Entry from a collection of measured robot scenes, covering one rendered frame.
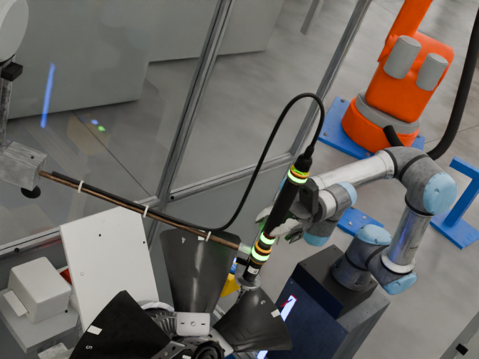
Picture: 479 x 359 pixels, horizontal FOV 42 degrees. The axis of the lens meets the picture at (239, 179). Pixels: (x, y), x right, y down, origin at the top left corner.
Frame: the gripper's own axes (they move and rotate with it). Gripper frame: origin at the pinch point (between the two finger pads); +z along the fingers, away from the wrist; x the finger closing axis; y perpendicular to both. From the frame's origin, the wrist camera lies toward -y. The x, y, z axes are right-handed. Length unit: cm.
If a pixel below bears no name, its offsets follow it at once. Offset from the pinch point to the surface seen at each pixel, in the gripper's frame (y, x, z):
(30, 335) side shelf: 79, 47, 24
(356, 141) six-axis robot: 160, 139, -354
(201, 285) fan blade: 31.7, 10.4, 0.0
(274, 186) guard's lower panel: 84, 70, -125
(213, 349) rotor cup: 41.7, -3.1, 3.5
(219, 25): -11, 70, -45
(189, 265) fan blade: 28.7, 15.7, 0.6
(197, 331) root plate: 41.4, 3.4, 3.7
